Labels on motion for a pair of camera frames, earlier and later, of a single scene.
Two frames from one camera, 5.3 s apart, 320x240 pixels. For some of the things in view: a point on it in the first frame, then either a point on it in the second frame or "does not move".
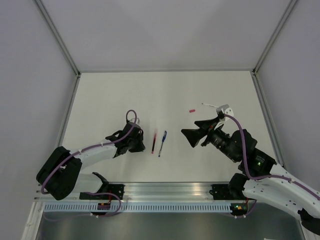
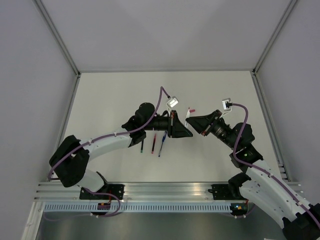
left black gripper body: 135,145 → 172,129
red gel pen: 154,141 does not move
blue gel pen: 163,140 does not move
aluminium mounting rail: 152,193 does not move
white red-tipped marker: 210,105 → 187,116
